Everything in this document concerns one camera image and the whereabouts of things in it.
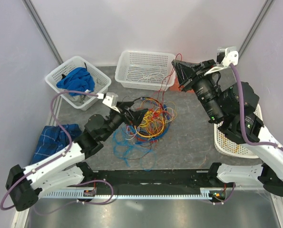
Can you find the blue plaid cloth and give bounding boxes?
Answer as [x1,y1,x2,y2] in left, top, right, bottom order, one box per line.
[30,126,69,164]

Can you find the white wires in basket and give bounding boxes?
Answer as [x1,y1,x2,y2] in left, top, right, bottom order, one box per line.
[129,63,168,84]

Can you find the thin brown wire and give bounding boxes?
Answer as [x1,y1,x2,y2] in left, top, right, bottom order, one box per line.
[122,140,156,160]

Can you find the white perforated basket left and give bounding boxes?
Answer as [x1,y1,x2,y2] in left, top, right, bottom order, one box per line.
[45,56,111,111]

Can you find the white perforated basket middle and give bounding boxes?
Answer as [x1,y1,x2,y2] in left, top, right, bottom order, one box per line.
[115,50,176,91]

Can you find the thick red cable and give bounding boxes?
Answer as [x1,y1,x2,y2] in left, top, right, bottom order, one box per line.
[130,107,161,143]

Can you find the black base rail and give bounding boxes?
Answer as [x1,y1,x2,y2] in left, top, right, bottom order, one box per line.
[83,169,233,190]

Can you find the aluminium frame post left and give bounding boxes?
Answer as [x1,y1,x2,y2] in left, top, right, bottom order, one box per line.
[22,0,63,64]

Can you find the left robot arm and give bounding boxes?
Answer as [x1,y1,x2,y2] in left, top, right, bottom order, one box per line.
[5,101,148,211]

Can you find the thin light blue wire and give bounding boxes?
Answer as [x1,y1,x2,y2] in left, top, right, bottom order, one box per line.
[112,128,157,171]

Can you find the blue ethernet cable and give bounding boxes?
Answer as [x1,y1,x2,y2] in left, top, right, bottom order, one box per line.
[124,102,173,144]

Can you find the thick black cable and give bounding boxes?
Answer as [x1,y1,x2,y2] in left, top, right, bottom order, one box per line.
[131,96,166,119]

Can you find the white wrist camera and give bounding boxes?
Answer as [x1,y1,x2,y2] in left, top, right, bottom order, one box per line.
[97,92,120,113]
[205,46,239,76]

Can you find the thin red wire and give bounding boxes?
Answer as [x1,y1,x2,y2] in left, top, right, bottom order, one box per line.
[150,53,184,114]

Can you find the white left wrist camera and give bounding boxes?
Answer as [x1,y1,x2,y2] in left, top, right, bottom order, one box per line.
[97,92,120,113]

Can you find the thick yellow cable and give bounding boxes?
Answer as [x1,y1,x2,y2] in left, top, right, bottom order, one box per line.
[133,114,167,138]

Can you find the yellow green wire coil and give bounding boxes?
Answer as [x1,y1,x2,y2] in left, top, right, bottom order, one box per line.
[221,129,241,152]

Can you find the aluminium frame post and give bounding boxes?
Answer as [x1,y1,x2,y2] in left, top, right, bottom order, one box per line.
[22,0,63,64]
[238,0,275,58]

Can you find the aluminium frame post right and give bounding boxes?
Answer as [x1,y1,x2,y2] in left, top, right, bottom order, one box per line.
[238,0,275,58]

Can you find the grey cloth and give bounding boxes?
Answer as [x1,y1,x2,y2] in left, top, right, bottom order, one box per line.
[69,77,105,106]

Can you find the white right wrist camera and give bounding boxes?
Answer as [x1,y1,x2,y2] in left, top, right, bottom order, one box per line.
[205,46,239,76]

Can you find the thin yellow wire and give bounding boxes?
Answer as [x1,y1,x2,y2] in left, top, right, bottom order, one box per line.
[134,97,177,143]

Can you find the orange plastic tray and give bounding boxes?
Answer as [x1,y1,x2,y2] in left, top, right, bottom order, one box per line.
[168,79,181,92]

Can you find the slotted cable duct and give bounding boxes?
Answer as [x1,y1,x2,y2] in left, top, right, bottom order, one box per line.
[44,185,217,200]

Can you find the white perforated basket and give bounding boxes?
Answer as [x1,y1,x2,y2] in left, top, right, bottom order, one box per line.
[115,50,176,91]
[45,56,111,111]
[213,102,263,159]

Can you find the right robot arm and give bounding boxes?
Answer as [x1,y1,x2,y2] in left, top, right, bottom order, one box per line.
[172,60,283,197]

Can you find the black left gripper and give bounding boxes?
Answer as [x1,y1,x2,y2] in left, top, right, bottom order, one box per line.
[101,101,148,141]

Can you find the thin white wire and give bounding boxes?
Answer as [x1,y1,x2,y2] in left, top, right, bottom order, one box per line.
[119,118,144,143]

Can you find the white perforated basket right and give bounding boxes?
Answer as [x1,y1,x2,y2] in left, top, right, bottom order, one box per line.
[213,102,263,159]

